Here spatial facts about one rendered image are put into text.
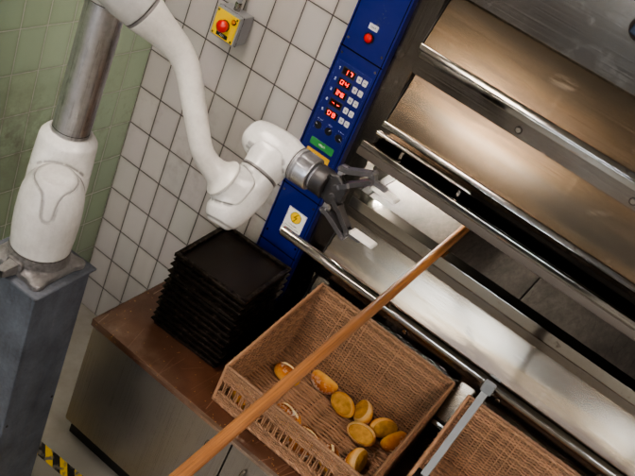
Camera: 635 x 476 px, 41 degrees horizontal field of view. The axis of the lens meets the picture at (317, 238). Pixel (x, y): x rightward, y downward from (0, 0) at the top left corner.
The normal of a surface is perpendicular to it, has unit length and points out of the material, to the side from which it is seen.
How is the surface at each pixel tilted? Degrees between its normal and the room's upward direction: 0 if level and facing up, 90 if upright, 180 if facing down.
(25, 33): 90
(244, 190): 56
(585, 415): 70
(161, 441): 90
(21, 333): 90
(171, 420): 90
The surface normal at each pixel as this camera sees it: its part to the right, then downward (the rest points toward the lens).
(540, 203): -0.37, 0.03
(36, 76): 0.77, 0.56
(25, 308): -0.48, 0.33
